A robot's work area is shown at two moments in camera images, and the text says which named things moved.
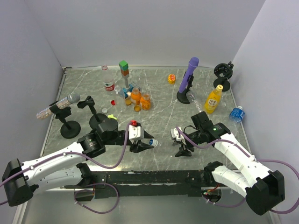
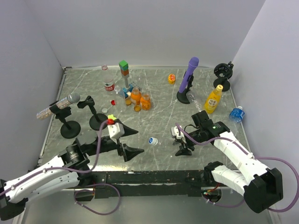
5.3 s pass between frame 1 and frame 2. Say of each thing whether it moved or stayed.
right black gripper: stayed
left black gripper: moved
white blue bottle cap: stayed
